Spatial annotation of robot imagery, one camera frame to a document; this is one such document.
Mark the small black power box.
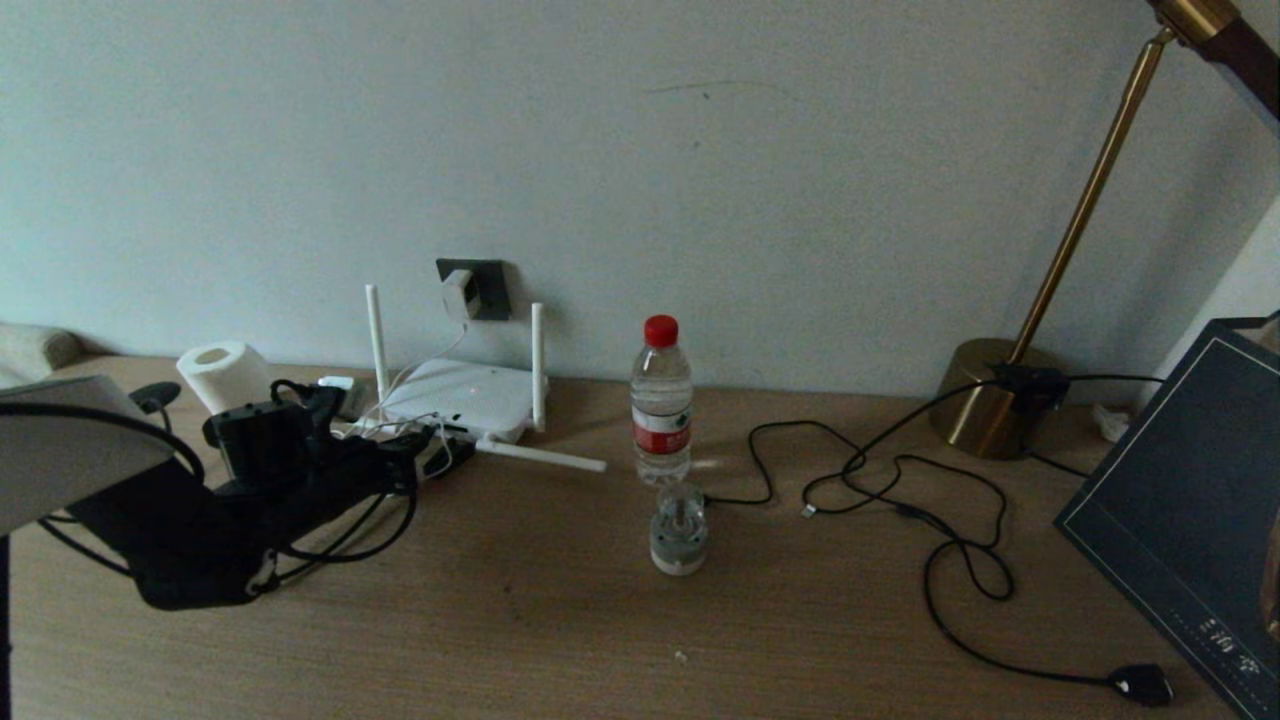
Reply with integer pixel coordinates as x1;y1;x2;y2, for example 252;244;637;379
990;365;1069;411

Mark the black left wrist camera cable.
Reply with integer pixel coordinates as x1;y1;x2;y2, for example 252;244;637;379
270;378;419;563

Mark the brass desk lamp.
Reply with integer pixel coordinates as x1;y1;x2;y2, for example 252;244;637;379
928;0;1280;463

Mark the beige cushion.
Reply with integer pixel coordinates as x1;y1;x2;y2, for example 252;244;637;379
0;322;86;391

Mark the black ethernet cable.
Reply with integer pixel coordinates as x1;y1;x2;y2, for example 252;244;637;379
40;430;451;586

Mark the red-capped water bottle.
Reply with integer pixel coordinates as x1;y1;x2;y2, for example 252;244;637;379
631;315;695;486

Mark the white router with antennas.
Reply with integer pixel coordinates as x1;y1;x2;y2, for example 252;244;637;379
340;285;608;473

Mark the small grey clear-topped device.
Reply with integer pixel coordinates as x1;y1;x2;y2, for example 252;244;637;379
650;486;711;577

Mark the grey wall socket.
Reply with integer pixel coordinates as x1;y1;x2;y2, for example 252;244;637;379
437;258;511;322

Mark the dark framed board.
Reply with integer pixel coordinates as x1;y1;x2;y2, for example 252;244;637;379
1052;310;1280;720

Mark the black lamp cord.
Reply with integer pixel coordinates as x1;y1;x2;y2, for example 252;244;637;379
703;421;1176;709

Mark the black rectangular box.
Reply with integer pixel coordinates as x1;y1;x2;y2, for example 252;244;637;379
425;440;479;481

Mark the black cable with silver connector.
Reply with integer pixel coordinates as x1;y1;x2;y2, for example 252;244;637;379
801;375;1001;521

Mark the white power adapter with cord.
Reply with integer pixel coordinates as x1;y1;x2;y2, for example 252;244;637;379
345;268;483;481

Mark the white toilet paper roll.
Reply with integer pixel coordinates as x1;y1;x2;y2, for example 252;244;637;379
177;340;273;413

